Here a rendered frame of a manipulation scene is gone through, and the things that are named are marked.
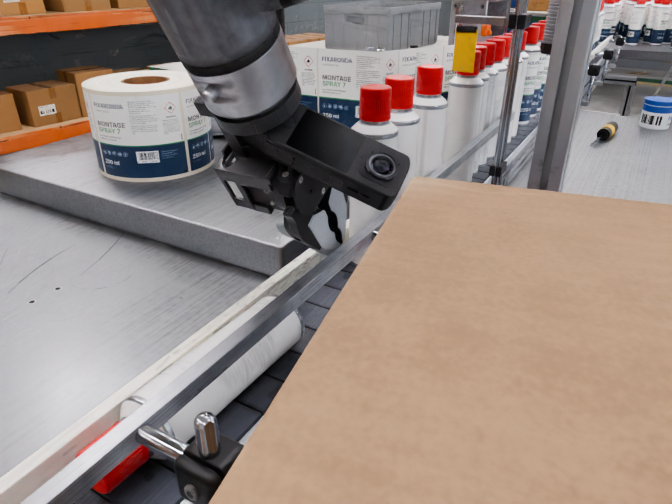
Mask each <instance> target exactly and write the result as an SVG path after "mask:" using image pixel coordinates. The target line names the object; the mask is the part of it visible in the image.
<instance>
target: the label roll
mask: <svg viewBox="0 0 672 504"><path fill-rule="evenodd" d="M81 85H82V90H83V94H84V99H85V104H86V108H87V113H88V118H89V122H90V127H91V132H92V136H93V141H94V146H95V150H96V155H97V160H98V164H99V169H100V172H101V173H102V174H103V175H104V176H106V177H108V178H111V179H115V180H120V181H129V182H155V181H165V180H172V179H177V178H182V177H186V176H190V175H193V174H196V173H199V172H201V171H203V170H205V169H207V168H209V167H210V166H211V165H212V164H213V163H214V161H215V155H214V146H213V137H212V128H211V119H210V117H207V116H201V115H200V114H199V112H198V110H197V109H196V107H195V105H194V103H193V102H194V101H195V100H196V98H197V97H198V96H200V94H199V93H198V91H197V89H196V87H195V86H194V84H193V82H192V80H191V78H190V77H189V75H188V73H187V71H178V70H145V71H131V72H121V73H114V74H107V75H102V76H98V77H94V78H90V79H88V80H85V81H84V82H82V84H81Z"/></svg>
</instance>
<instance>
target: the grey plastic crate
mask: <svg viewBox="0 0 672 504"><path fill-rule="evenodd" d="M440 8H441V2H426V1H398V0H374V1H363V2H352V3H340V4H329V5H324V12H325V47H326V49H338V50H358V51H365V48H367V47H383V48H385V49H386V51H392V50H403V49H409V47H410V46H411V45H418V47H419V48H420V47H425V46H429V45H433V44H435V43H436V42H437V36H438V26H439V25H438V24H439V12H440Z"/></svg>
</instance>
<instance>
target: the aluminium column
mask: <svg viewBox="0 0 672 504"><path fill-rule="evenodd" d="M601 4H602V0H560V2H559V8H558V14H557V20H556V25H555V31H554V37H553V42H552V48H551V54H550V59H549V65H548V71H547V76H546V82H545V88H544V93H543V99H542V105H541V110H540V116H539V122H538V127H537V133H536V139H535V145H534V150H533V156H532V162H531V167H530V173H529V179H528V184H527V189H536V190H545V191H554V192H562V190H563V185H564V180H565V176H566V171H567V166H568V161H569V157H570V152H571V147H572V142H573V137H574V133H575V128H576V123H577V118H578V114H579V109H580V104H581V99H582V94H583V90H584V85H585V80H586V75H587V70H588V66H589V61H590V56H591V51H592V47H593V42H594V37H595V32H596V27H597V23H598V18H599V13H600V8H601Z"/></svg>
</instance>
